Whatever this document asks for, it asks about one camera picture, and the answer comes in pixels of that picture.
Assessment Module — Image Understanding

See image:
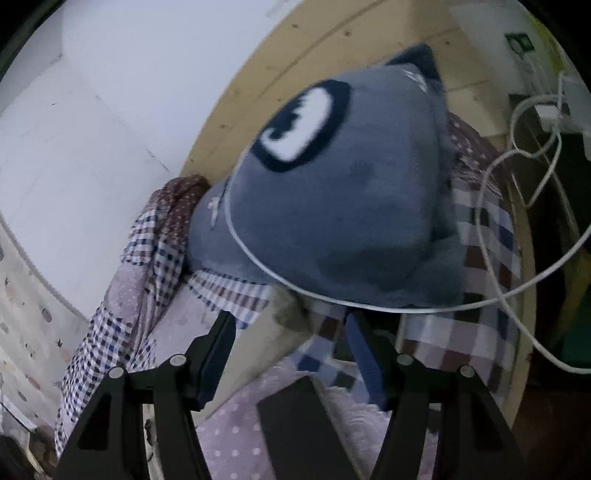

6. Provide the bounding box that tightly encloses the white power adapter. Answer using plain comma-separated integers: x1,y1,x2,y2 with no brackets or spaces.
536,76,591,162

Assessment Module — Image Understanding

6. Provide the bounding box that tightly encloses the black smartphone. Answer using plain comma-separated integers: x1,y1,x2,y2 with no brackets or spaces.
256,376,361,480

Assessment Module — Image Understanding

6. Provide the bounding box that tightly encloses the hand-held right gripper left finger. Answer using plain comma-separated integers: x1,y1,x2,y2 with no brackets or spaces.
54,310,238,480

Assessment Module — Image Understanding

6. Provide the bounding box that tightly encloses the pineapple print curtain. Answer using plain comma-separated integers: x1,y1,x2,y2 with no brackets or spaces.
0,222,93,435

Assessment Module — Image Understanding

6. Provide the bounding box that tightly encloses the dark wooden nightstand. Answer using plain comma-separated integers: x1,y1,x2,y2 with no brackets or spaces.
508,92,591,370

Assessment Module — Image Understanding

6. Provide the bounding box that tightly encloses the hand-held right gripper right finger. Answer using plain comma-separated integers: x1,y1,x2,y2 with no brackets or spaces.
344,311,525,480

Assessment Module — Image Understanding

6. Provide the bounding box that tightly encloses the checkered dotted quilt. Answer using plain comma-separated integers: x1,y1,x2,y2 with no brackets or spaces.
54,174,213,455

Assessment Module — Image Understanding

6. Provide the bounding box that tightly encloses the white cable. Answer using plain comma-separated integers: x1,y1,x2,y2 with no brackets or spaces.
225,71,591,376

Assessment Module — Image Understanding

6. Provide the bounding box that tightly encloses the blue plush pillow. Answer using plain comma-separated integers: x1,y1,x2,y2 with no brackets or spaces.
187,44,465,309

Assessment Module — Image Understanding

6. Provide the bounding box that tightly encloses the wooden headboard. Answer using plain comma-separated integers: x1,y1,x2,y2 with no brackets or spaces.
180,0,539,430

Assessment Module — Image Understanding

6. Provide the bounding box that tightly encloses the khaki garment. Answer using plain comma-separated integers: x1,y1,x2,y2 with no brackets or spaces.
228,284,315,402

